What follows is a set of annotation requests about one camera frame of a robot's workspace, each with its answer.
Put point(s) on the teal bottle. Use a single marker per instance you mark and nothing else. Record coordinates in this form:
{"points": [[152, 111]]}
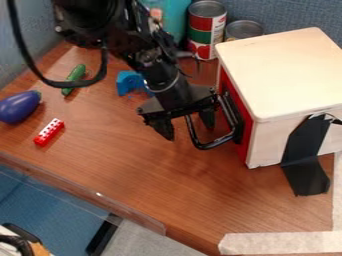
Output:
{"points": [[174, 16]]}

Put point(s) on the drawer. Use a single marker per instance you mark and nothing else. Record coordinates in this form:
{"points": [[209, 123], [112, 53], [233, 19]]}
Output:
{"points": [[242, 120]]}

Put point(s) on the green toy cucumber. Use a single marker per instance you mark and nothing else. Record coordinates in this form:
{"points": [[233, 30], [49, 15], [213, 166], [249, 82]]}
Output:
{"points": [[74, 77]]}

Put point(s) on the purple toy eggplant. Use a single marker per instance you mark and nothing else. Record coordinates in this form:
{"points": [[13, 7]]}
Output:
{"points": [[18, 106]]}

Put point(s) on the red toy block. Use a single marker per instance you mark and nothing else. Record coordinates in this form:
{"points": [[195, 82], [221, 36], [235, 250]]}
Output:
{"points": [[49, 132]]}

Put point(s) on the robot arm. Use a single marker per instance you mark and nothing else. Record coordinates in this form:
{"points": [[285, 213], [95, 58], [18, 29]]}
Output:
{"points": [[111, 23]]}

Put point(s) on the black tape strip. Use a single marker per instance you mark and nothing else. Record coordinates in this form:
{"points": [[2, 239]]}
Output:
{"points": [[305, 156]]}

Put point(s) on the blue toy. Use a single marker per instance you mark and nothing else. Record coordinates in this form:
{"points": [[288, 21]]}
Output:
{"points": [[127, 82]]}

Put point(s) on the cabinet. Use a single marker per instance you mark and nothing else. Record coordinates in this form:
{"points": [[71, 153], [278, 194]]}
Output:
{"points": [[285, 73]]}

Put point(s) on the red green white can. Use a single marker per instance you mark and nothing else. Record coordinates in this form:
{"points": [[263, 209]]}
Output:
{"points": [[206, 30]]}

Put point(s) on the silver can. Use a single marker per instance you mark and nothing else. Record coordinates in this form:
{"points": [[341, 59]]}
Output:
{"points": [[242, 30]]}

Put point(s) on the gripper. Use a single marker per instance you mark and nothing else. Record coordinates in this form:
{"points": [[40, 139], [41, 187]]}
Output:
{"points": [[173, 95]]}

